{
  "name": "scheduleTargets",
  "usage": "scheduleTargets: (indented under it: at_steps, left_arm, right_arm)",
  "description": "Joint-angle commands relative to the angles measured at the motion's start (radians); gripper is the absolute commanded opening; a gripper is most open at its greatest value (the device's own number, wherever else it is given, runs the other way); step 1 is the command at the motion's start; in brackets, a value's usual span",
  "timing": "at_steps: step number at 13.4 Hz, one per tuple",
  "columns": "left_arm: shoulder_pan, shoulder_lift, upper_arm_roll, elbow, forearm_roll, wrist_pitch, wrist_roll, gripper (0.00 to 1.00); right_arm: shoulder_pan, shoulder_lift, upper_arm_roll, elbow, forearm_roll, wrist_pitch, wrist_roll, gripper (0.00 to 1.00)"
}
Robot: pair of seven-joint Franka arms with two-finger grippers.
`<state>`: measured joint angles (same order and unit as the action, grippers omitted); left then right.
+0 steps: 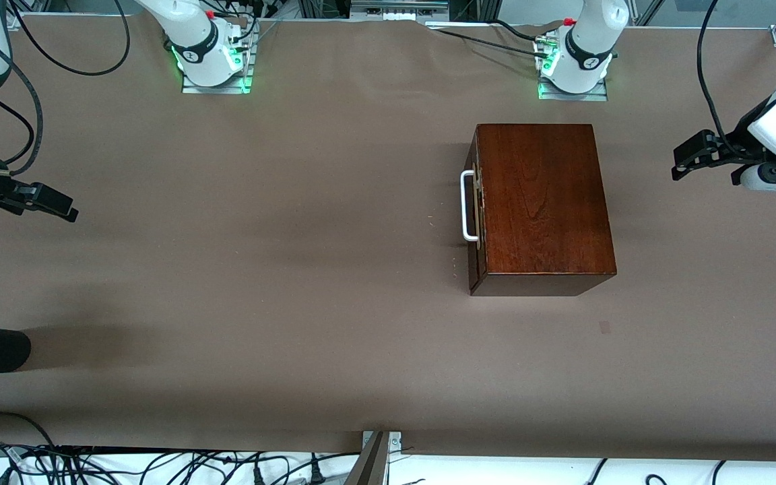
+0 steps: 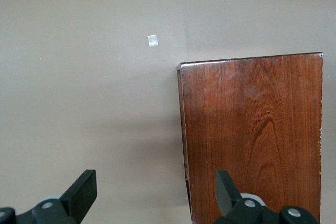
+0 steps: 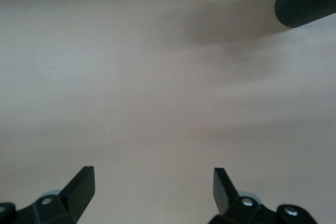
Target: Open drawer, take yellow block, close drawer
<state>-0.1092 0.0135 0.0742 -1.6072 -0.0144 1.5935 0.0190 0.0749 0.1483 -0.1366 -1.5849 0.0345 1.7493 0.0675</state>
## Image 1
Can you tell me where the aluminium frame bar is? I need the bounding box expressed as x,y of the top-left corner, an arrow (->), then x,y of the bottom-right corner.
351,0 -> 449,15

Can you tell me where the dark brown wooden cabinet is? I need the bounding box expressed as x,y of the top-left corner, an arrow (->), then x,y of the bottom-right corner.
467,123 -> 618,298

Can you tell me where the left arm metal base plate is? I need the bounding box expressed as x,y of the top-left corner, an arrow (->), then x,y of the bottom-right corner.
538,74 -> 610,102

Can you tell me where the wooden drawer with white handle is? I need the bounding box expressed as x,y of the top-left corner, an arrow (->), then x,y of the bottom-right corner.
461,135 -> 488,270

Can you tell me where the black base power cable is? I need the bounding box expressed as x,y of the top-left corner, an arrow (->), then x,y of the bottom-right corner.
439,27 -> 554,58

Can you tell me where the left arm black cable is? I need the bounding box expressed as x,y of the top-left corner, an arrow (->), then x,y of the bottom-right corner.
697,0 -> 759,160

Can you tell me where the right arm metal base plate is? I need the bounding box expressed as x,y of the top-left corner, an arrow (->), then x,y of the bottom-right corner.
181,37 -> 255,95

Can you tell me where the grey metal camera post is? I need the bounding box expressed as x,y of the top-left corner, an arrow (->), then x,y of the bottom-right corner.
344,430 -> 402,485

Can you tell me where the brown table cover sheet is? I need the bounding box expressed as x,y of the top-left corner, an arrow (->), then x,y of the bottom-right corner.
0,15 -> 776,462

